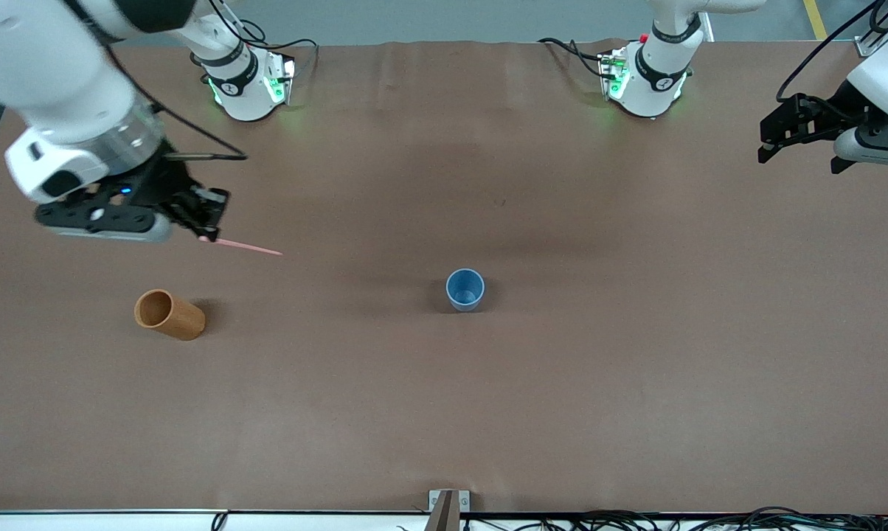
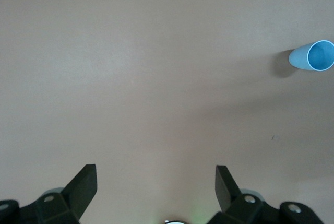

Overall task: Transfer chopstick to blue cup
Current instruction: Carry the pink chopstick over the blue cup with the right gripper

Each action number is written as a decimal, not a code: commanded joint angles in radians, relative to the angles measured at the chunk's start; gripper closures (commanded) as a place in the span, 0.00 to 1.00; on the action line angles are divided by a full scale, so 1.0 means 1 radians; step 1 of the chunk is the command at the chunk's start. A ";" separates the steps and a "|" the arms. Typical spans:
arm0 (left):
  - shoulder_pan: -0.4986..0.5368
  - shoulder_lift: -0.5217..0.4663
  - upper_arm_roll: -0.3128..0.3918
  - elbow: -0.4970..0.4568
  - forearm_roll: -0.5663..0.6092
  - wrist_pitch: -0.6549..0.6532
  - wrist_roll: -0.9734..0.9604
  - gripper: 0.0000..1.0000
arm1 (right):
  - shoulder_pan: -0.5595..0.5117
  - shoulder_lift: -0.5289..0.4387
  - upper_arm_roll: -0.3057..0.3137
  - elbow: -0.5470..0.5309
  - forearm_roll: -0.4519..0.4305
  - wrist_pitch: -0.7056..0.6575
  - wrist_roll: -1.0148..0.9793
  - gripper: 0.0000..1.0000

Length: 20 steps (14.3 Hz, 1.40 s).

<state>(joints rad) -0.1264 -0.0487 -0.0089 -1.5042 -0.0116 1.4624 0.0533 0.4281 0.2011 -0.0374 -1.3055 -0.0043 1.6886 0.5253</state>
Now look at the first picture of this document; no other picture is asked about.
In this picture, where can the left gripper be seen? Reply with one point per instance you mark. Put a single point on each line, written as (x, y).
(839, 105)

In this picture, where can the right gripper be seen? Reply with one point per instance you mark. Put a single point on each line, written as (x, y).
(162, 179)

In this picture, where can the pink chopstick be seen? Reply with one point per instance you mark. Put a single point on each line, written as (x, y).
(245, 247)

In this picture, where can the blue cup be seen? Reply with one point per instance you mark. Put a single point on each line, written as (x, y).
(465, 287)

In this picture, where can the grey left arm base box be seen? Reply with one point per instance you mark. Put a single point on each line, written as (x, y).
(612, 70)

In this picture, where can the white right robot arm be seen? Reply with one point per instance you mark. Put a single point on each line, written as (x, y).
(46, 74)

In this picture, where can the grey right arm base box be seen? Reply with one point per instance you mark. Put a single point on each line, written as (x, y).
(282, 74)

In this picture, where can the brown wooden cup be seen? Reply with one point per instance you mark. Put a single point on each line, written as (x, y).
(186, 324)

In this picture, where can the brown table mat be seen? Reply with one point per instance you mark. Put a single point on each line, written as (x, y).
(444, 413)

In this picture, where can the brown camera mount bar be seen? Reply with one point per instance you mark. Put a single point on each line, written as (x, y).
(444, 516)

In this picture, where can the grey metal bracket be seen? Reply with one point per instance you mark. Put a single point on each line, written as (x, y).
(465, 503)

